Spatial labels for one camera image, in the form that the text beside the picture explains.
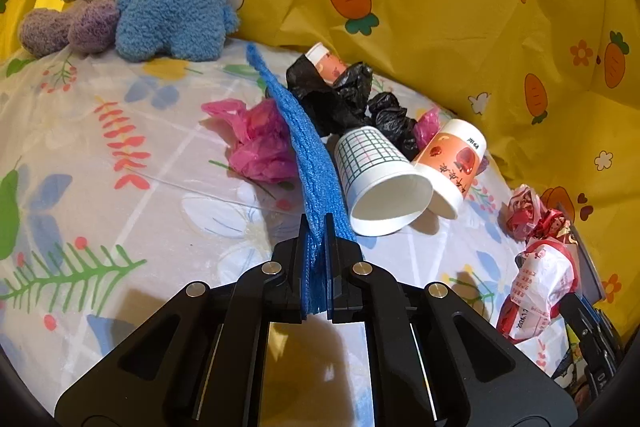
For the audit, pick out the green grid paper cup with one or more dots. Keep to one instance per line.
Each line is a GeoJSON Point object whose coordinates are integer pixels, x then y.
{"type": "Point", "coordinates": [370, 167]}

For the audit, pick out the blue foam net sleeve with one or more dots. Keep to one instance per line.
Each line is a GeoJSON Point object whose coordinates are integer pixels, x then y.
{"type": "Point", "coordinates": [312, 167]}

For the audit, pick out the small pink plastic bag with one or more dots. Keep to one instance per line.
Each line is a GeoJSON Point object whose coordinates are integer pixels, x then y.
{"type": "Point", "coordinates": [427, 124]}

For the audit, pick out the blue plush monster toy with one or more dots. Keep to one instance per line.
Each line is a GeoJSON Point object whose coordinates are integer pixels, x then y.
{"type": "Point", "coordinates": [170, 17]}

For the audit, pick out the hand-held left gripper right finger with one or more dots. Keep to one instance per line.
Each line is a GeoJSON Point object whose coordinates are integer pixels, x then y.
{"type": "Point", "coordinates": [345, 279]}

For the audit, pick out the yellow carrot print cloth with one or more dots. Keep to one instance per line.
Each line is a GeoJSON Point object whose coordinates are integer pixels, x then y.
{"type": "Point", "coordinates": [425, 22]}

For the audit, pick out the crumpled red snack wrapper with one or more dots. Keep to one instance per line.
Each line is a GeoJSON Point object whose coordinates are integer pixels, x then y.
{"type": "Point", "coordinates": [525, 212]}

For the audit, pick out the red and white food wrapper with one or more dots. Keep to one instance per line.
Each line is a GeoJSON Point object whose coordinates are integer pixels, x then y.
{"type": "Point", "coordinates": [540, 282]}

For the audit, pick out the large black plastic bag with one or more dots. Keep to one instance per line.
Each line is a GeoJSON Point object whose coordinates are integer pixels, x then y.
{"type": "Point", "coordinates": [320, 102]}

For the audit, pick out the floral white bed sheet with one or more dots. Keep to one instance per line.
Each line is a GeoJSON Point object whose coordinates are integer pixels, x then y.
{"type": "Point", "coordinates": [125, 207]}

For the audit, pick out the orange apple print paper cup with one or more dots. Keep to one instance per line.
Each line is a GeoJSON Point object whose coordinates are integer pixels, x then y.
{"type": "Point", "coordinates": [325, 59]}
{"type": "Point", "coordinates": [450, 157]}

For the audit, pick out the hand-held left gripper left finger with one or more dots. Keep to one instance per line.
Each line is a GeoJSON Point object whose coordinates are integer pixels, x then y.
{"type": "Point", "coordinates": [292, 279]}

